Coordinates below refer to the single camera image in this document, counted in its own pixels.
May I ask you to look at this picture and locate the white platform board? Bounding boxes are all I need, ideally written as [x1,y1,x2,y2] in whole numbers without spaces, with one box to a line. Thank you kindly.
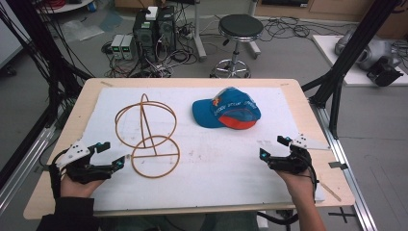
[311,34,408,88]

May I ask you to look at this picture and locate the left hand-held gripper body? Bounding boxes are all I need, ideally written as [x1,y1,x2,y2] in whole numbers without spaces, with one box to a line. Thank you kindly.
[56,140,114,185]

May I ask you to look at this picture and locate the tangle of floor cables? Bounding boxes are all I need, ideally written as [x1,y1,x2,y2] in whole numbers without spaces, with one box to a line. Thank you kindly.
[100,3,201,79]

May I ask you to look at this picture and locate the grey tape strip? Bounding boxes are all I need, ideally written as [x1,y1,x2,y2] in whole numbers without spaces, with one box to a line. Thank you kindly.
[328,161,349,170]

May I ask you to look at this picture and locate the grey robot head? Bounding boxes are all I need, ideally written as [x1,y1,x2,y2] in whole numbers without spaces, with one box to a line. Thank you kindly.
[334,29,396,72]

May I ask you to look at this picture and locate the black computer tower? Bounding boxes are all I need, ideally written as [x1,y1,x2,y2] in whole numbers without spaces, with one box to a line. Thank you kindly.
[132,9,159,63]
[156,5,177,54]

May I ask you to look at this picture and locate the black floor cables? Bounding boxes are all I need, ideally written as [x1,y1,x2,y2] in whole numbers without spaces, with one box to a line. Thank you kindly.
[259,15,347,43]

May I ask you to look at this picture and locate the white box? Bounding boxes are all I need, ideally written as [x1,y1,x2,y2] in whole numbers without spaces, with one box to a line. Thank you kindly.
[145,6,159,21]

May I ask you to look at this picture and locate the black device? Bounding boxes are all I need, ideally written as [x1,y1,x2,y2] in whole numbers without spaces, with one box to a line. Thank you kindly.
[366,57,405,88]

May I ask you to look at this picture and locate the white round table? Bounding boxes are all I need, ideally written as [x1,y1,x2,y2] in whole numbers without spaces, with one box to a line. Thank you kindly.
[34,0,94,14]

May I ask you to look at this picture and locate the blue and red cap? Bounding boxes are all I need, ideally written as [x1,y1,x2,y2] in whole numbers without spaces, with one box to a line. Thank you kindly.
[191,86,262,131]

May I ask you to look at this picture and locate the black metal frame post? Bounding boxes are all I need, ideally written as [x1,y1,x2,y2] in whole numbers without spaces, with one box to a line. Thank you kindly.
[0,0,94,191]
[301,0,403,140]

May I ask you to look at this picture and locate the grey power supply unit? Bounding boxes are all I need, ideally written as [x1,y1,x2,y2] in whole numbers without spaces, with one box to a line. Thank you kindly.
[121,34,137,61]
[110,34,125,61]

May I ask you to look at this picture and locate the white cloth mat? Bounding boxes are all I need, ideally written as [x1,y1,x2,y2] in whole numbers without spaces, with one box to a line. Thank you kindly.
[80,87,325,212]

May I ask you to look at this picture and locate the aluminium rail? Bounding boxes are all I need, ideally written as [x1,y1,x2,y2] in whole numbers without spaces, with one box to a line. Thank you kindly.
[0,125,57,215]
[308,101,379,231]

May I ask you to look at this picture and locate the person's left hand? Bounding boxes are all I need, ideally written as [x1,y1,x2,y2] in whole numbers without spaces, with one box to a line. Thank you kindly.
[60,174,106,199]

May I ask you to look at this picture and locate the light wooden table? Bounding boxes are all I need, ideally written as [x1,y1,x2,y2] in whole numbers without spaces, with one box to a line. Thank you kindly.
[22,77,357,221]

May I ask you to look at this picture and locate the thin wooden stick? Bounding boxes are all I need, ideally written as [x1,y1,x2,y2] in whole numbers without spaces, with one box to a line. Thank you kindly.
[319,181,343,203]

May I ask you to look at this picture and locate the black round stool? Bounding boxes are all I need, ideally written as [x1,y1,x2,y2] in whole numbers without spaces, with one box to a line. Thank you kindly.
[209,13,265,79]

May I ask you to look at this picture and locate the person's right hand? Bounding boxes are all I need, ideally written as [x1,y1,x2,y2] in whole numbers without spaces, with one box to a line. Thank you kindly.
[275,169,318,206]

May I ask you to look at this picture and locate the clear plastic sheet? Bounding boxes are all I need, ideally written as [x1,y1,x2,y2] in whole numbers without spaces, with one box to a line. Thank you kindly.
[60,18,106,43]

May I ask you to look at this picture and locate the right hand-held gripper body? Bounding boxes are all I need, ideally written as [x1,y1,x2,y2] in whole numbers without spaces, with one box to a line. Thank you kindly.
[268,133,332,176]

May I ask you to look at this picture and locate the golden wire hat stand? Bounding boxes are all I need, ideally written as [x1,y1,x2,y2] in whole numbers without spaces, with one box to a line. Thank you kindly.
[114,92,182,179]

